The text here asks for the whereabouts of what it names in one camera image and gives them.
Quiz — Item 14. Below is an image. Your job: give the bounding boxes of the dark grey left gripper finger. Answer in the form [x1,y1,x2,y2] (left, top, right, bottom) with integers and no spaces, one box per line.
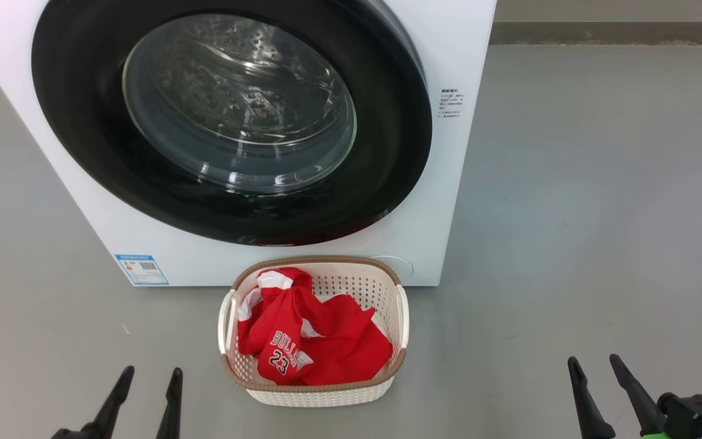
[156,368,184,439]
[51,366,136,439]

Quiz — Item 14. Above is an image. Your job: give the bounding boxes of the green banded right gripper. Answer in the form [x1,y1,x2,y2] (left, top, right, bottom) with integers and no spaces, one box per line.
[567,354,670,439]

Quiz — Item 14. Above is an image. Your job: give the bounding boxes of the red basketball jersey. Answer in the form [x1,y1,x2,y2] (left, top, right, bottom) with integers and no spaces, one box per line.
[237,267,393,386]

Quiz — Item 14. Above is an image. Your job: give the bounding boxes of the round glass washing machine door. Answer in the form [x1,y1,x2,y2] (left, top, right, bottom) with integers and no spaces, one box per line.
[31,0,433,246]

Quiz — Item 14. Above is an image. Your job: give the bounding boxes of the cream perforated laundry basket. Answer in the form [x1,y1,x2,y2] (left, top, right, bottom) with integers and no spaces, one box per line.
[218,255,410,408]

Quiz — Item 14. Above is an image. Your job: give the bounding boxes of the white washing machine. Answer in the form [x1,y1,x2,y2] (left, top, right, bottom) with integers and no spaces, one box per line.
[0,0,498,287]

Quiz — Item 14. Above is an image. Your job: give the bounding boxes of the blue energy label sticker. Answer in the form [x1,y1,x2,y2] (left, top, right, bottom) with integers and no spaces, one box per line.
[115,254,169,286]

